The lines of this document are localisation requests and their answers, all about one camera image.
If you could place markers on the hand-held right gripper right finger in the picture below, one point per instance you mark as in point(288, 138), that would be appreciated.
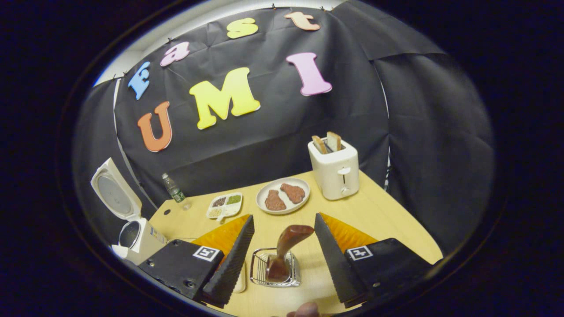
point(332, 259)

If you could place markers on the cream toaster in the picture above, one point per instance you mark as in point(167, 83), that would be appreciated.
point(335, 176)

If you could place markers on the black backdrop cloth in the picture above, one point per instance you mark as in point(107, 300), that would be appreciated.
point(418, 132)

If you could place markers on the brown wooden spoon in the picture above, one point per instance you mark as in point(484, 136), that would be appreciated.
point(288, 240)

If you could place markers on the brown meat piece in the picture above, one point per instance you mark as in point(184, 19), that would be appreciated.
point(275, 201)
point(293, 193)

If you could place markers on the white round plate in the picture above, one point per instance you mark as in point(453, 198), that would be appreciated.
point(269, 185)

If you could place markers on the white divided seasoning tray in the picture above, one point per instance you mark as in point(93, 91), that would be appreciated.
point(225, 204)

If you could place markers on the toasted bread slice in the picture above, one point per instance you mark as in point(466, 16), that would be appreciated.
point(319, 144)
point(334, 141)

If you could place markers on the clear water bottle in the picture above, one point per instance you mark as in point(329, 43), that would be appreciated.
point(174, 190)

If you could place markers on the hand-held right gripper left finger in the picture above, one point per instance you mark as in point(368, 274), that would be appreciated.
point(235, 264)

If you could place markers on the white rice cooker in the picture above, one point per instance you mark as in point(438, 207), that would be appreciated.
point(141, 240)

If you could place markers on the cream square rice dish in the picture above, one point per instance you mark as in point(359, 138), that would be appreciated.
point(240, 281)

